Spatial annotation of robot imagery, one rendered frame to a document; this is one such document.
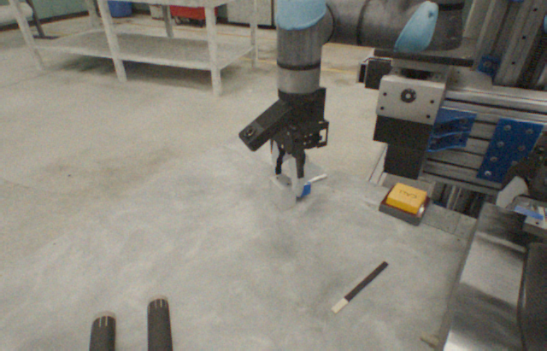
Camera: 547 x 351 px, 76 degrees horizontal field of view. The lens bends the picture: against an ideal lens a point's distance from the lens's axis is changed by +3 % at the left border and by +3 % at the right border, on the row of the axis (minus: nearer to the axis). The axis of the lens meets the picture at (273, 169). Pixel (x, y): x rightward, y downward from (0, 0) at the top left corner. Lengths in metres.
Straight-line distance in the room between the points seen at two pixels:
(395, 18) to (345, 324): 0.47
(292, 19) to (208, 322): 0.46
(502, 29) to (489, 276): 0.77
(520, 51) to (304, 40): 0.65
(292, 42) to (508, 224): 0.44
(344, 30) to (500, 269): 0.43
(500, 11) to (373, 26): 0.58
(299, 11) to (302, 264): 0.40
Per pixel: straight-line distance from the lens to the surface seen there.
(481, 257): 0.59
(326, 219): 0.70
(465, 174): 1.09
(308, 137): 0.66
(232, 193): 0.77
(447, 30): 0.98
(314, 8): 0.56
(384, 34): 0.62
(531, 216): 0.77
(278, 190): 0.70
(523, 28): 1.08
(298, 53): 0.57
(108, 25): 3.96
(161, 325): 0.52
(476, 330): 0.45
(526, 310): 0.56
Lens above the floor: 1.26
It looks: 34 degrees down
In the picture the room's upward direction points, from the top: straight up
